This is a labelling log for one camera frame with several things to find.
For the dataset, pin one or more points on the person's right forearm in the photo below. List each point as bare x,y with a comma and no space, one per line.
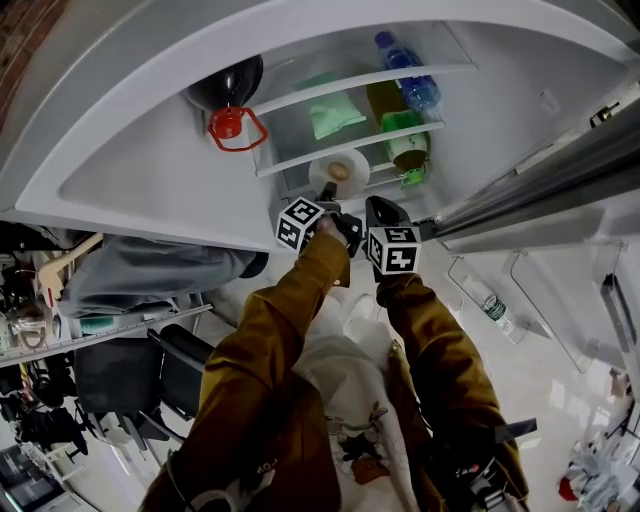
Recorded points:
435,340

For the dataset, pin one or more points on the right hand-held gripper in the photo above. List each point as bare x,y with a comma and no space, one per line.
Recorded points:
395,252

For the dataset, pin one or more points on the person's left forearm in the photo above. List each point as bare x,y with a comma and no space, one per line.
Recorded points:
280,320

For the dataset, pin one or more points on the blue water bottle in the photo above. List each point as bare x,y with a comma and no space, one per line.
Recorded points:
415,85

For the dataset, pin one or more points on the black waist-worn device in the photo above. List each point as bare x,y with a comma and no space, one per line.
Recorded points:
480,465

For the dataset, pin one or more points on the white refrigerator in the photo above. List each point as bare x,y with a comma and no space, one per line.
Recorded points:
125,165

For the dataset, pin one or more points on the black mesh office chair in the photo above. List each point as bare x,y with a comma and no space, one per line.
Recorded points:
120,380

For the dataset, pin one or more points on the white perforated metal rack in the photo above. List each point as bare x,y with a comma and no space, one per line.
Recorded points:
100,340

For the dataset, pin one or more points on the dark soda bottle red cap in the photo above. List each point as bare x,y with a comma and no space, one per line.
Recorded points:
225,85

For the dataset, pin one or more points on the green label tea bottle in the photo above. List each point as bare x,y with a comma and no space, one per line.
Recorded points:
405,130

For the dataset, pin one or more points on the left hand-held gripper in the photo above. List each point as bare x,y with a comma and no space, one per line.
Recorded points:
297,222

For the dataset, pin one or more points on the brown egg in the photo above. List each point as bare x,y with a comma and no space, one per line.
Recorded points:
339,170

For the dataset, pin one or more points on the clear plastic water bottle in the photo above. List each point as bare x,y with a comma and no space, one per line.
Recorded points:
492,307

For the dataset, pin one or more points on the grey coat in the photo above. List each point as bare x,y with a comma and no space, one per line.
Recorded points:
150,275

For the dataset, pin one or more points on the white refrigerator door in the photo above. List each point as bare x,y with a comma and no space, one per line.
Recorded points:
550,200

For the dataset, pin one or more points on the green box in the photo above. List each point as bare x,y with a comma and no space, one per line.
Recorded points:
100,324

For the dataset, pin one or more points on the black wheel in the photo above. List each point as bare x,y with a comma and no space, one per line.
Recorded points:
254,264

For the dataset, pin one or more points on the green plastic bag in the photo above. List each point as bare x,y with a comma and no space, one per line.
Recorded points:
335,115

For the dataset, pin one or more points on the white round plate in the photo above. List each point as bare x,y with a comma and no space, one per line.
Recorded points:
359,172

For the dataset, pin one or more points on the person's white shoe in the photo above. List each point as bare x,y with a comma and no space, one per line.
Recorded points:
360,312

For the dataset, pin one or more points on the person's white printed sweatshirt torso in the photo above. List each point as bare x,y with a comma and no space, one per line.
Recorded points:
350,370

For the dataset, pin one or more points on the wooden clothes hanger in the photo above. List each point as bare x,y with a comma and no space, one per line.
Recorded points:
55,272

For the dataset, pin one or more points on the black camera equipment pile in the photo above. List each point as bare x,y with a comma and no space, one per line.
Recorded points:
45,420

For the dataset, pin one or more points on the beige tape roll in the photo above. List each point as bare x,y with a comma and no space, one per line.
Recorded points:
30,337

